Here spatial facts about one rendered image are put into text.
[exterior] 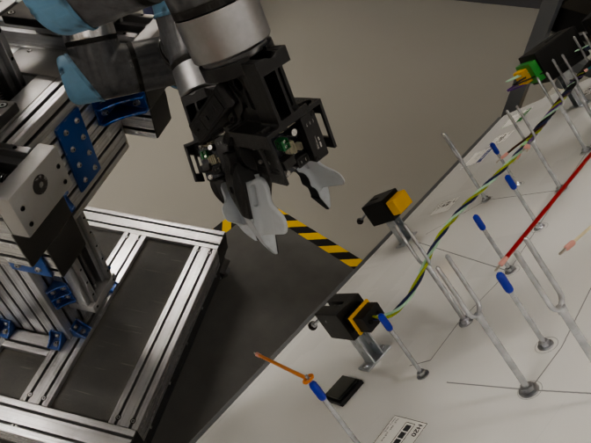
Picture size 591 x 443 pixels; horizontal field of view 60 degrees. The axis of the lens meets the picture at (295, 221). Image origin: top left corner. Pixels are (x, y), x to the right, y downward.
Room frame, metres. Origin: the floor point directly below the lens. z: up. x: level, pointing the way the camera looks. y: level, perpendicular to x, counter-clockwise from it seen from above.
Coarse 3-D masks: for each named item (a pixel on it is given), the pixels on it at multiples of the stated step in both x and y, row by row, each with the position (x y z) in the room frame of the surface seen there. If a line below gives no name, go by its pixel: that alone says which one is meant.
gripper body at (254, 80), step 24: (264, 48) 0.41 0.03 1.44; (216, 72) 0.39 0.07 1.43; (240, 72) 0.39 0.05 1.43; (264, 72) 0.38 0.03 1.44; (240, 96) 0.40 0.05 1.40; (264, 96) 0.37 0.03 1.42; (288, 96) 0.40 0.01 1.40; (240, 120) 0.40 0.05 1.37; (264, 120) 0.38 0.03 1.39; (288, 120) 0.37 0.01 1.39; (312, 120) 0.39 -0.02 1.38; (240, 144) 0.38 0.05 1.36; (264, 144) 0.35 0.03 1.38; (288, 144) 0.37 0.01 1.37; (312, 144) 0.38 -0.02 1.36; (336, 144) 0.39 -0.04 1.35; (264, 168) 0.38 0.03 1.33; (288, 168) 0.35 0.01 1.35
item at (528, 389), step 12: (444, 276) 0.24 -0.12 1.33; (468, 288) 0.24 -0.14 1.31; (456, 300) 0.23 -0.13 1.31; (468, 312) 0.23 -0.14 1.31; (480, 312) 0.23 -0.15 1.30; (480, 324) 0.22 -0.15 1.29; (492, 336) 0.22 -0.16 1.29; (504, 348) 0.21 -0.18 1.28; (516, 372) 0.20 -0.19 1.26; (528, 384) 0.19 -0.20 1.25; (528, 396) 0.18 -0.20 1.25
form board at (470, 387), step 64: (512, 128) 0.95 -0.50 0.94; (576, 128) 0.74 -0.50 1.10; (448, 192) 0.76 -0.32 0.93; (512, 192) 0.60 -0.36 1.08; (576, 192) 0.50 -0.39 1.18; (384, 256) 0.60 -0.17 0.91; (512, 256) 0.41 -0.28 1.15; (576, 256) 0.35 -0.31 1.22; (448, 320) 0.33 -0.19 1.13; (512, 320) 0.29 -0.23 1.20; (576, 320) 0.25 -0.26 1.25; (256, 384) 0.36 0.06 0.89; (320, 384) 0.30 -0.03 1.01; (384, 384) 0.26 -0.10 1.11; (448, 384) 0.22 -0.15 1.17; (512, 384) 0.20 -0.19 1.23; (576, 384) 0.18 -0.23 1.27
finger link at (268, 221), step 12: (252, 180) 0.38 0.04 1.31; (264, 180) 0.37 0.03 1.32; (252, 192) 0.37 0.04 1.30; (264, 192) 0.36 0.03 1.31; (252, 204) 0.36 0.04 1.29; (264, 204) 0.36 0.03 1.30; (252, 216) 0.36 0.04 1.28; (264, 216) 0.36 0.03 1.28; (276, 216) 0.34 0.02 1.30; (252, 228) 0.36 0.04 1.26; (264, 228) 0.35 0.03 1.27; (276, 228) 0.34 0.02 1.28; (264, 240) 0.35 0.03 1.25; (276, 240) 0.36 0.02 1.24; (276, 252) 0.35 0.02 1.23
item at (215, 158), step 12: (192, 96) 0.56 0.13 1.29; (204, 96) 0.56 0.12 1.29; (192, 108) 0.57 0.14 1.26; (192, 132) 0.53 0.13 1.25; (192, 144) 0.52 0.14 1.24; (204, 144) 0.53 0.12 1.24; (216, 144) 0.52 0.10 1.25; (204, 156) 0.52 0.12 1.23; (216, 156) 0.52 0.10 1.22; (192, 168) 0.50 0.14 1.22; (204, 168) 0.50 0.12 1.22; (216, 168) 0.50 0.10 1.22; (204, 180) 0.51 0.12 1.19; (216, 180) 0.51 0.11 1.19
